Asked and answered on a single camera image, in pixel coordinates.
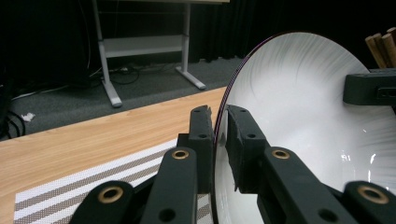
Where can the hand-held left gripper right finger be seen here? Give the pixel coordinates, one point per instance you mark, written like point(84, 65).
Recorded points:
point(246, 155)

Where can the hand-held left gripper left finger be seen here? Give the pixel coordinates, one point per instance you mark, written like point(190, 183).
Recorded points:
point(202, 149)

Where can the brown wooden chopstick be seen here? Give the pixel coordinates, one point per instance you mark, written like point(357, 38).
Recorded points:
point(393, 32)
point(373, 49)
point(390, 46)
point(382, 51)

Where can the white plate with dark rim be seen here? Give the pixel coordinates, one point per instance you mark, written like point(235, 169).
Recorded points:
point(295, 93)

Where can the black curtain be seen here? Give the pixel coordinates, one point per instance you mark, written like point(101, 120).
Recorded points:
point(280, 18)

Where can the striped woven placemat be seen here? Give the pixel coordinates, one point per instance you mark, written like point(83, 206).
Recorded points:
point(62, 199)

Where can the white paper scrap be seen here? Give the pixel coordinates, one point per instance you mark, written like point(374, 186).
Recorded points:
point(28, 117)

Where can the white metal stand frame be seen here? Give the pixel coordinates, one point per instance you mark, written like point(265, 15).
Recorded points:
point(143, 43)

